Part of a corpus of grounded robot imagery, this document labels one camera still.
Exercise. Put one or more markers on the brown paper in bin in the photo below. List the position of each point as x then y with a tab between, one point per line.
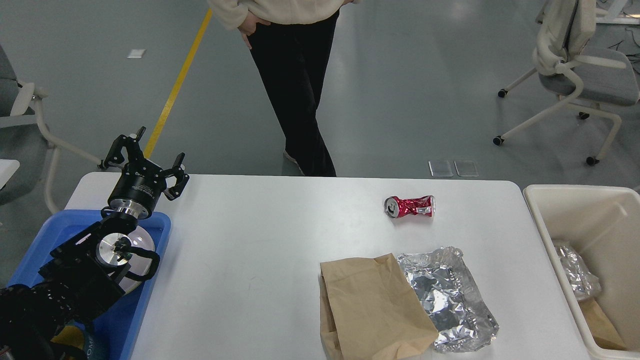
601	328

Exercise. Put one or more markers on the blue plastic tray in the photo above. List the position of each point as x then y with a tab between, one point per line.
118	328

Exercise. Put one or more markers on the person in black trousers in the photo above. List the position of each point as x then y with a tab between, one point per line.
290	42

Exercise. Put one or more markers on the grey chair at left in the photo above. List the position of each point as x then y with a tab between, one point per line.
27	144

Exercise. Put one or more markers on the white plastic bin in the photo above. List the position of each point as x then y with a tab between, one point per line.
602	223

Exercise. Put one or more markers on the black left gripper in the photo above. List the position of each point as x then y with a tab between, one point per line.
141	182

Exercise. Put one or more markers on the crumpled aluminium foil tray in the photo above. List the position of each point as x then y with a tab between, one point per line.
450	296

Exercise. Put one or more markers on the brown paper bag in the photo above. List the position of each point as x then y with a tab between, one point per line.
369	311

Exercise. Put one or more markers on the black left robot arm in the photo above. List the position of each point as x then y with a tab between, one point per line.
82	281

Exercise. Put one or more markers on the crumpled foil in bin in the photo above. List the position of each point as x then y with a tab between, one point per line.
584	284

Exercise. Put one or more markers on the white grey office chair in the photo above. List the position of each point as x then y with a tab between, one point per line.
582	77

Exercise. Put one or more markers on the crushed red can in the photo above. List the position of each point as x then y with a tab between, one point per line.
395	207

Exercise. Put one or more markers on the pink plate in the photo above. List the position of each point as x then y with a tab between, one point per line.
139	238

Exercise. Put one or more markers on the white table at left edge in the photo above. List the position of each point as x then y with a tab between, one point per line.
6	170

